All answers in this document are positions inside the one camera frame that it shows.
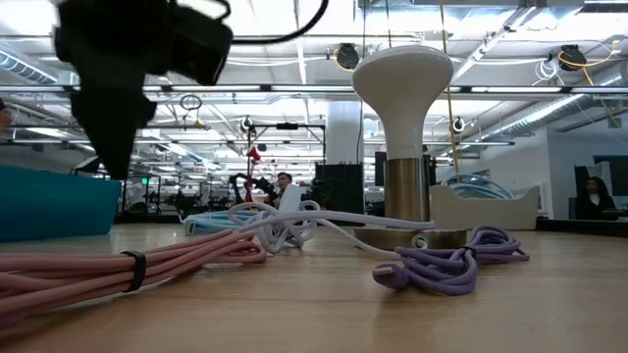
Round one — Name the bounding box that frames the silver ventilation duct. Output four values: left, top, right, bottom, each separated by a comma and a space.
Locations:
478, 61, 628, 144
0, 48, 60, 85

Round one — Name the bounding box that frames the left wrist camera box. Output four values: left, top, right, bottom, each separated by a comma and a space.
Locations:
169, 3, 236, 87

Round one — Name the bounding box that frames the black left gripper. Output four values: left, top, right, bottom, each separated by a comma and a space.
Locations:
53, 0, 174, 181

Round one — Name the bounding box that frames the black equipment cabinet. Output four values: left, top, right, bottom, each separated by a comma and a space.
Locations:
313, 163, 365, 216

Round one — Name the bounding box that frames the yellow hanging cord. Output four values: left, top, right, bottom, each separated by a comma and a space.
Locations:
438, 0, 463, 177

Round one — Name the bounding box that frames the black ceiling cable reel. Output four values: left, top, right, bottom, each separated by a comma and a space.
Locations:
557, 43, 589, 74
335, 42, 362, 72

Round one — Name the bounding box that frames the pink USB cable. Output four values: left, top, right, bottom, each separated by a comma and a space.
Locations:
0, 228, 269, 330

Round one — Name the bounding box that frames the purple USB cable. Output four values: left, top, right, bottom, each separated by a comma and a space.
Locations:
371, 225, 531, 297

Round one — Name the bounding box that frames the light blue USB cable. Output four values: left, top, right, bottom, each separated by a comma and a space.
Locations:
441, 173, 516, 201
183, 210, 259, 235

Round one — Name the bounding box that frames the white plastic bin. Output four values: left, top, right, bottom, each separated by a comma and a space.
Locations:
429, 183, 541, 231

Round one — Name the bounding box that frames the white building column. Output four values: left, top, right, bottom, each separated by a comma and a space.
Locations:
325, 100, 364, 166

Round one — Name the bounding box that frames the person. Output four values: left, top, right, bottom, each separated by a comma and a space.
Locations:
268, 171, 295, 210
574, 176, 619, 222

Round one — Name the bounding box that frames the person's hand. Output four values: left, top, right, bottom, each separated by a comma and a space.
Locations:
0, 97, 15, 132

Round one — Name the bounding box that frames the black metal gantry frame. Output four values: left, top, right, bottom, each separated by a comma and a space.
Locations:
247, 123, 328, 166

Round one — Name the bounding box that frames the teal blue plastic bin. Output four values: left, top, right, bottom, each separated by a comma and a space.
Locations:
0, 165, 123, 244

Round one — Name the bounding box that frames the white lamp power cord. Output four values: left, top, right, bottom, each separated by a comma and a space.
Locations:
226, 184, 437, 261

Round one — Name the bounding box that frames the hanging black wire loop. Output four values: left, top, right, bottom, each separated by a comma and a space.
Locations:
179, 93, 203, 112

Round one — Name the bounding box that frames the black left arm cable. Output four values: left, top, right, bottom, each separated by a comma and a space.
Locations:
210, 0, 331, 46

